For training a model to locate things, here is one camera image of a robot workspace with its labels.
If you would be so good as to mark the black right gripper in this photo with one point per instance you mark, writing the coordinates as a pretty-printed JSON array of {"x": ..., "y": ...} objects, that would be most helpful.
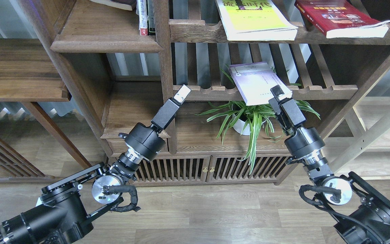
[{"x": 304, "y": 144}]

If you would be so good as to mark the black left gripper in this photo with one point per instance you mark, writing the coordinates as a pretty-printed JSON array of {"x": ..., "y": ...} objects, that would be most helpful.
[{"x": 144, "y": 142}]

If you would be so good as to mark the purple white book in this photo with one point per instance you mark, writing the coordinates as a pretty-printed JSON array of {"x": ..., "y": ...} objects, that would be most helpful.
[{"x": 255, "y": 80}]

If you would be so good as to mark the yellow green book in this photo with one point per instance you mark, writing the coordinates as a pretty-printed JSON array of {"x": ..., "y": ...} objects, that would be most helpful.
[{"x": 254, "y": 20}]

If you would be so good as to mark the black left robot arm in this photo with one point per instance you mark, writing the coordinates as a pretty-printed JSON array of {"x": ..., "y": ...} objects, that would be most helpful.
[{"x": 66, "y": 209}]

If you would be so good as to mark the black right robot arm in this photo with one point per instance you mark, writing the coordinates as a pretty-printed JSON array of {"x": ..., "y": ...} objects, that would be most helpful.
[{"x": 361, "y": 212}]

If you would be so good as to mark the green spider plant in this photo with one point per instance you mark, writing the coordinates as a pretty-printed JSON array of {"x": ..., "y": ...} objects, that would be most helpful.
[{"x": 225, "y": 111}]

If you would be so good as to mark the white plant pot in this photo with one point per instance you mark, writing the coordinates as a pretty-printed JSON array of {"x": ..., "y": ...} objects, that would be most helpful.
[{"x": 248, "y": 121}]

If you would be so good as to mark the dark upright book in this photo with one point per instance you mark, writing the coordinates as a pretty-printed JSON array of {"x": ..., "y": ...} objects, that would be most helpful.
[{"x": 151, "y": 18}]

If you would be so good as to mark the red white upright book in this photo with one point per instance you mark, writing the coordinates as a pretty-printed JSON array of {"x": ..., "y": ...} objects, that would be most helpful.
[{"x": 143, "y": 17}]

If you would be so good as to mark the white floor bar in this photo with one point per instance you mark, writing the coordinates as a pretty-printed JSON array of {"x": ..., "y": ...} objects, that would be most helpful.
[{"x": 39, "y": 202}]

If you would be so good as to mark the wooden slatted rack left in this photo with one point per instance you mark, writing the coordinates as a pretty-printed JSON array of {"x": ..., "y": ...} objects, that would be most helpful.
[{"x": 20, "y": 170}]

